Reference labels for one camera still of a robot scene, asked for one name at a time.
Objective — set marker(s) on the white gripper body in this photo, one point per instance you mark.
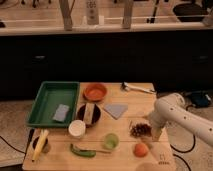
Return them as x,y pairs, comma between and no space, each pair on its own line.
156,132

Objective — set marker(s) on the dark red grape bunch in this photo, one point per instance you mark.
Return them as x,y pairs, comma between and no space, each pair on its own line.
140,130

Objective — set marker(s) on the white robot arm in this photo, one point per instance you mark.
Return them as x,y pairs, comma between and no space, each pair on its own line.
171,108

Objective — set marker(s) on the red-orange bowl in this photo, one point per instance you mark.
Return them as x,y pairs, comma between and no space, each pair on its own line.
95,92

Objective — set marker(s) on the orange peach fruit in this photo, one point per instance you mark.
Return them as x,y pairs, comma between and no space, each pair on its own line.
140,150

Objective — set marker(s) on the grey-blue folded cloth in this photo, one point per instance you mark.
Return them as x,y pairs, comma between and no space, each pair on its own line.
115,110

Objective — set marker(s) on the green translucent cup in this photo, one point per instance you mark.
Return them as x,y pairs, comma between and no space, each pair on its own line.
111,141

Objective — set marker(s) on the beige wooden block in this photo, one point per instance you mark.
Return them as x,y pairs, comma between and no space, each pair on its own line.
88,114

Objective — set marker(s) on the wooden spoon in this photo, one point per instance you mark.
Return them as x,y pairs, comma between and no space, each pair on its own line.
95,150

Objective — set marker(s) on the green pepper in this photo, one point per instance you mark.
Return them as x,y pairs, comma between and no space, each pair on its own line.
82,152

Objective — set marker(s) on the white cup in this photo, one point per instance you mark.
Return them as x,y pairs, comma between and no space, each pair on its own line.
77,128

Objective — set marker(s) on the blue sponge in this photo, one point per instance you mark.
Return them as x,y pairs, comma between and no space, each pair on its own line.
61,113

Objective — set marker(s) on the green plastic tray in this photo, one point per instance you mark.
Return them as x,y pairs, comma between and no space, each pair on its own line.
50,96

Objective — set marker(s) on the small dark round dish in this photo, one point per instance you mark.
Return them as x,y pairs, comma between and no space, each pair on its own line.
46,147

